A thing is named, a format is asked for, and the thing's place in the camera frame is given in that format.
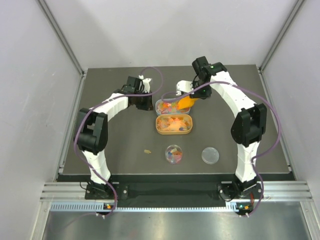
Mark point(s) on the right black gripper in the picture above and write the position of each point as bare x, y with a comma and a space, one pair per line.
195, 94

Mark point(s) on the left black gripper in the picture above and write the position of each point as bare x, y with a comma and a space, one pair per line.
144, 104

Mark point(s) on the orange plastic scoop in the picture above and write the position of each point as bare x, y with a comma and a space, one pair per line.
186, 102

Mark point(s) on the clear round jar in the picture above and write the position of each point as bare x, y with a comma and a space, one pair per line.
173, 154

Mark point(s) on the clear round jar lid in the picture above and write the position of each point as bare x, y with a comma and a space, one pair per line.
210, 155

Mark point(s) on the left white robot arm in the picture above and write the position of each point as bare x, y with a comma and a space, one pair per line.
91, 131

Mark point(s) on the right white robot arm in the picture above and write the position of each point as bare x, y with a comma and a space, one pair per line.
249, 124

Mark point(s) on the clear blue candy tray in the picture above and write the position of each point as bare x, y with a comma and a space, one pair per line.
169, 108

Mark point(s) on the orange candy tray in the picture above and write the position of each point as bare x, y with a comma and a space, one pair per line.
174, 124

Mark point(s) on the small fallen yellow candy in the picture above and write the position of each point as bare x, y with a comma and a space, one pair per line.
147, 151

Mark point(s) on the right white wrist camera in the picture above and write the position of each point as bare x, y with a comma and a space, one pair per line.
183, 87

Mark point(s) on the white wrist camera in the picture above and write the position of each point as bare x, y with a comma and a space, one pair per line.
145, 85
183, 87

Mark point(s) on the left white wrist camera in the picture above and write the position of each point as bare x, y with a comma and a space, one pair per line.
145, 85

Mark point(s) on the aluminium frame rail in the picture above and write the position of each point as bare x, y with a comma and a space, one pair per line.
60, 35

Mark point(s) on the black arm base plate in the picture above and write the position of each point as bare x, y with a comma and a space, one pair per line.
181, 194

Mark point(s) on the grey slotted cable duct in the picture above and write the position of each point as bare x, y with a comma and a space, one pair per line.
107, 207

